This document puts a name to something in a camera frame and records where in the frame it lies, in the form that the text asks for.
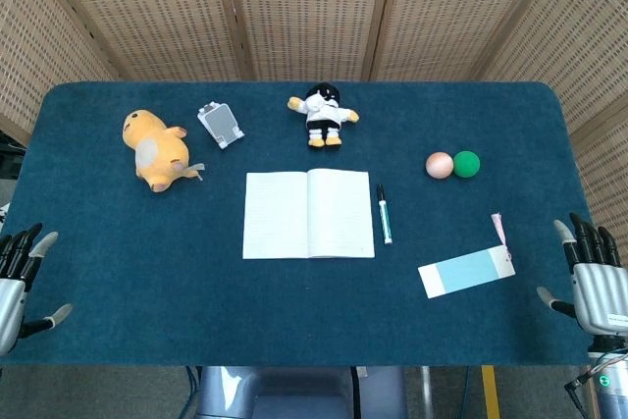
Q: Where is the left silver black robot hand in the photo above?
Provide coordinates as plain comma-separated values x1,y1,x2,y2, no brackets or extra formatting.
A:
0,222,74,356

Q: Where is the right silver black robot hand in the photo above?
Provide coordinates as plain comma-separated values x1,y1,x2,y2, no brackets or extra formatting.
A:
537,212,628,338

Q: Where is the teal cream paper card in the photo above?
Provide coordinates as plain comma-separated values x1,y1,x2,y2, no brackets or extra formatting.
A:
417,212,516,300

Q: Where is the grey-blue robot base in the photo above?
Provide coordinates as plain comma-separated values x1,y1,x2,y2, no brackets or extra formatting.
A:
195,365,409,419

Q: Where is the blue felt table cover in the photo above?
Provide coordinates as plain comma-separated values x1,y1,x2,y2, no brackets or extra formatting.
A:
0,80,591,368

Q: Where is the green ball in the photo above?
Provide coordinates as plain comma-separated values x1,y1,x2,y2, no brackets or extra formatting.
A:
452,149,482,179

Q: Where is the yellow plush animal toy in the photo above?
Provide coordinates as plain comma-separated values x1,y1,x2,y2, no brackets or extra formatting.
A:
122,109,205,193

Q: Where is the pink ball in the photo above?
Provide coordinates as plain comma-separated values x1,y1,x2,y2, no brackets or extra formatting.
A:
425,150,454,180

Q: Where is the green white marker pen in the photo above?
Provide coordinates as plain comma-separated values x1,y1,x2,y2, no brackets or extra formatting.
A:
376,183,394,245

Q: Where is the white grey phone stand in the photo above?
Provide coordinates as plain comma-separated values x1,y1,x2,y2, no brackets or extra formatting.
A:
196,102,245,150

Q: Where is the open white lined notebook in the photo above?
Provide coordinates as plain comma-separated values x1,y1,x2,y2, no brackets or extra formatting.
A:
241,168,377,261

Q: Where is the black white plush doll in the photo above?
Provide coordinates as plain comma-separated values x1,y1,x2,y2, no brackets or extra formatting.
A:
287,82,360,149

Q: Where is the woven wooden folding screen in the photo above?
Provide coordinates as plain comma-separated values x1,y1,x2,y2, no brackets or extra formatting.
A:
0,0,628,238

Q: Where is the black arm cable with plug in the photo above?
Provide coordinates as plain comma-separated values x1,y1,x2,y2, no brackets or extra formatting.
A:
563,357,628,393

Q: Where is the blue cable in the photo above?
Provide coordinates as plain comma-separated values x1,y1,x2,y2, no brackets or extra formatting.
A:
182,365,203,419

